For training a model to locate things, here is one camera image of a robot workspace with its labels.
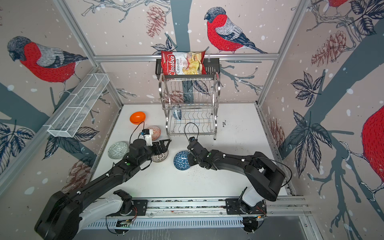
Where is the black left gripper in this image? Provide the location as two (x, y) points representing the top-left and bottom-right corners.
(138, 138), (171, 166)

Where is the white brown patterned bowl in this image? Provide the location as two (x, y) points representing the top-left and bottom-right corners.
(151, 151), (169, 163)

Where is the blue geometric upturned bowl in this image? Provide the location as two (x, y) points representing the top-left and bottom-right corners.
(174, 151), (191, 171)

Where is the blue floral ceramic bowl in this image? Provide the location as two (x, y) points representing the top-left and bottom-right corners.
(173, 108), (183, 121)

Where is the stainless steel dish rack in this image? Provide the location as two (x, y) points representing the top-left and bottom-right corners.
(159, 73), (221, 140)

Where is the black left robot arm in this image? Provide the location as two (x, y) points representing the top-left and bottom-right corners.
(35, 139), (171, 240)

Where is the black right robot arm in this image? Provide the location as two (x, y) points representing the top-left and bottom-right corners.
(188, 137), (286, 202)

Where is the red patterned ceramic bowl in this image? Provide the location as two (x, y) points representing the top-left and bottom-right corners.
(147, 126), (161, 142)

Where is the orange plastic bowl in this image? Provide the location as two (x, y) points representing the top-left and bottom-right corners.
(130, 112), (146, 125)

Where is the green patterned ceramic bowl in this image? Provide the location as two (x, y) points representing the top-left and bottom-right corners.
(108, 142), (129, 160)

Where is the red cassava chips bag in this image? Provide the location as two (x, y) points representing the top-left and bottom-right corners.
(159, 51), (207, 82)

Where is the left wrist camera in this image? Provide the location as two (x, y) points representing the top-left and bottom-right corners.
(141, 129), (153, 147)

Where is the aluminium mounting rail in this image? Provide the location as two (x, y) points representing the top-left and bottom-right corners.
(64, 196), (310, 220)

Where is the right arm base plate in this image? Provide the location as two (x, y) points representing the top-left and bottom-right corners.
(224, 198), (267, 216)

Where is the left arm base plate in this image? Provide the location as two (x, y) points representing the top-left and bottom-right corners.
(108, 199), (148, 218)

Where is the black wall basket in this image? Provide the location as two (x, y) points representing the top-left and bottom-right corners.
(155, 58), (220, 79)

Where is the white wire mesh shelf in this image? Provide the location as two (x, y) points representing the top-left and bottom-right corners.
(48, 73), (110, 138)

